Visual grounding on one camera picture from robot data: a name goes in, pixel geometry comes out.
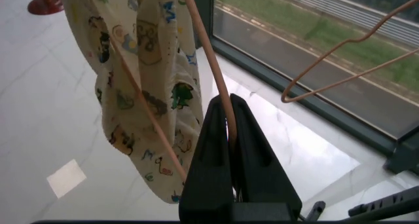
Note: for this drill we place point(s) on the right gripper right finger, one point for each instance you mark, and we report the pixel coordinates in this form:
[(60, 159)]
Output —
[(262, 181)]

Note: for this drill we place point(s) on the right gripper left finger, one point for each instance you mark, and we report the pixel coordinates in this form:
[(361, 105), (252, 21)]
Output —
[(206, 184)]

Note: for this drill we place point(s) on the cream printed garment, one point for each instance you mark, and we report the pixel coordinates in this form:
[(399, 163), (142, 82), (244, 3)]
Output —
[(154, 86)]

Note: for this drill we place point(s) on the pink clothes hanger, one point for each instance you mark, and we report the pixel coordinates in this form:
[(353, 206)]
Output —
[(212, 63), (327, 53)]

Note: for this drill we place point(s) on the black clothes rack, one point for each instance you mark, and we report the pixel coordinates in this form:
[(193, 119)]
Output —
[(383, 202)]

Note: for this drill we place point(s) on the window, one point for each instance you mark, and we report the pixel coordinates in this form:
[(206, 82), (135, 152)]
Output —
[(327, 53)]

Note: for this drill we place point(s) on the red round stand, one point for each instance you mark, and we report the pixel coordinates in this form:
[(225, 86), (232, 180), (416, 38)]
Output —
[(46, 6)]

